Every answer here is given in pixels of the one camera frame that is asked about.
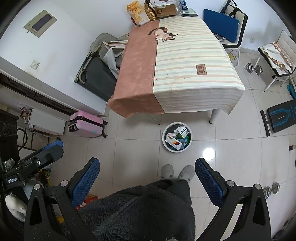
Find white tricolour medicine box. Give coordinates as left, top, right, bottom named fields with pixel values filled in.
left=165, top=136, right=183, bottom=151

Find green white medicine box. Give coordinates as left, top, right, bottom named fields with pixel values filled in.
left=174, top=126, right=189, bottom=139

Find white round trash bin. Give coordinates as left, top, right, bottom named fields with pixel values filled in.
left=162, top=122, right=193, bottom=153

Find red packaging box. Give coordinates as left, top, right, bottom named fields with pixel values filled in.
left=76, top=193, right=98, bottom=210

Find cluttered shelf items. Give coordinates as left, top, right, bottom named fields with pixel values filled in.
left=1, top=106, right=32, bottom=164

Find pink suitcase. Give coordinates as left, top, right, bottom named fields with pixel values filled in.
left=68, top=110, right=108, bottom=138

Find chrome dumbbell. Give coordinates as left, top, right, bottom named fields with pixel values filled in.
left=263, top=182, right=280, bottom=199
left=244, top=62, right=263, bottom=76

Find right grey fuzzy slipper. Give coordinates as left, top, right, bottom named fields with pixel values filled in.
left=177, top=165, right=195, bottom=183

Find grey fuzzy slipper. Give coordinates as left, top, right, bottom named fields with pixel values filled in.
left=177, top=165, right=195, bottom=183
left=161, top=164, right=174, bottom=180

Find person's black fleece trousers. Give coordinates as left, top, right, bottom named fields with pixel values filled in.
left=78, top=180, right=196, bottom=240

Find white cloth bag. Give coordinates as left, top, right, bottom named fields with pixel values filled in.
left=102, top=40, right=128, bottom=79

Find left white table leg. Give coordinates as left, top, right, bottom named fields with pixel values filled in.
left=147, top=114, right=162, bottom=125

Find white table leg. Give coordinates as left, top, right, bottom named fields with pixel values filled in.
left=209, top=109, right=221, bottom=124
left=147, top=114, right=162, bottom=125

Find left grey fuzzy slipper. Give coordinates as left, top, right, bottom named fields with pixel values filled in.
left=161, top=164, right=174, bottom=180

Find black blue weight bench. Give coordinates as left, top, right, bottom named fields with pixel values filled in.
left=260, top=99, right=296, bottom=137

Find right white table leg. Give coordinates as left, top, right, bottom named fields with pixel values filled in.
left=209, top=109, right=221, bottom=124

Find pink and striped tablecloth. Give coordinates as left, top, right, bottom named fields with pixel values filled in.
left=107, top=16, right=245, bottom=118

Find yellow snack bag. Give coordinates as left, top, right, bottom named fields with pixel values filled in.
left=126, top=1, right=151, bottom=26

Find gold wrapped snack box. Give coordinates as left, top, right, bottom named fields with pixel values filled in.
left=144, top=3, right=157, bottom=21

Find cardboard box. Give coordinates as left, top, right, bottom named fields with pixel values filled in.
left=151, top=1, right=178, bottom=18

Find blue board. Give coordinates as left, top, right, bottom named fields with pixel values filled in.
left=203, top=9, right=239, bottom=43

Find white black dining chair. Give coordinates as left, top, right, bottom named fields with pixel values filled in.
left=215, top=1, right=248, bottom=67

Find white wall switch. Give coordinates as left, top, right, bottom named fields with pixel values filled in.
left=30, top=60, right=40, bottom=70

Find wall electrical panel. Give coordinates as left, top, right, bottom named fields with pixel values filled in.
left=24, top=10, right=57, bottom=38

